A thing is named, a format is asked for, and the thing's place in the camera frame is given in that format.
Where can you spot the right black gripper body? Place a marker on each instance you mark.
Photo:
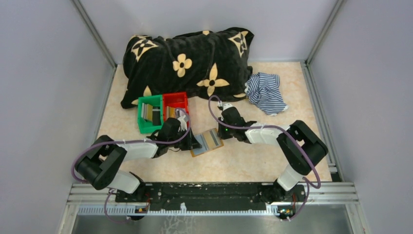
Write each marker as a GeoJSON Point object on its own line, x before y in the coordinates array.
{"type": "Point", "coordinates": [225, 132]}

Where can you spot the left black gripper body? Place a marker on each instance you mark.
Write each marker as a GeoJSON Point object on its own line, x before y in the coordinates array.
{"type": "Point", "coordinates": [186, 144]}

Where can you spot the green plastic bin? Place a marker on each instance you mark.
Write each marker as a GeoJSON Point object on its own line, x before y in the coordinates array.
{"type": "Point", "coordinates": [146, 127]}

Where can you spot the yellow leather card holder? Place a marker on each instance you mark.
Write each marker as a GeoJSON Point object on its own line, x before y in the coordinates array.
{"type": "Point", "coordinates": [208, 141]}

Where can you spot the red plastic bin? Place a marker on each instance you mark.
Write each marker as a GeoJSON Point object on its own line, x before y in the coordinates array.
{"type": "Point", "coordinates": [177, 100]}

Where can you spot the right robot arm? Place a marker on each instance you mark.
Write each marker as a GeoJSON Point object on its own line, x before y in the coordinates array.
{"type": "Point", "coordinates": [302, 148]}

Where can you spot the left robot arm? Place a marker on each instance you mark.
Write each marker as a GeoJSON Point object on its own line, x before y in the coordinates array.
{"type": "Point", "coordinates": [100, 164]}

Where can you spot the cards in red bin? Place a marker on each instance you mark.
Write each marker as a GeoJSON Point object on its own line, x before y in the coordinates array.
{"type": "Point", "coordinates": [172, 112]}

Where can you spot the cards in green bin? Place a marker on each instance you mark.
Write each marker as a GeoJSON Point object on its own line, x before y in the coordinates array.
{"type": "Point", "coordinates": [151, 113]}

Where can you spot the blue striped cloth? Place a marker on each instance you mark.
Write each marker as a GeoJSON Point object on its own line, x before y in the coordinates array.
{"type": "Point", "coordinates": [263, 91]}

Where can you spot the black floral blanket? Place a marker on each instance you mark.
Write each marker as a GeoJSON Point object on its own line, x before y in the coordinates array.
{"type": "Point", "coordinates": [201, 64]}

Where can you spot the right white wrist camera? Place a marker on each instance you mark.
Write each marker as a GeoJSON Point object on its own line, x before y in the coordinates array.
{"type": "Point", "coordinates": [222, 106]}

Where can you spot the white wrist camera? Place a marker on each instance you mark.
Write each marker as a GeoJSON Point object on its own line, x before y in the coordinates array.
{"type": "Point", "coordinates": [183, 122]}
{"type": "Point", "coordinates": [222, 106]}

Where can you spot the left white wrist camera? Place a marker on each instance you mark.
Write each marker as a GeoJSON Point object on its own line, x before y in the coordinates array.
{"type": "Point", "coordinates": [183, 122]}

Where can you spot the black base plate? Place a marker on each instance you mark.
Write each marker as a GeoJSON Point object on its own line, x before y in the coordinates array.
{"type": "Point", "coordinates": [241, 196]}

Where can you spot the aluminium front rail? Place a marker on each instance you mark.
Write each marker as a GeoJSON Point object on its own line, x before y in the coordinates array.
{"type": "Point", "coordinates": [91, 201]}

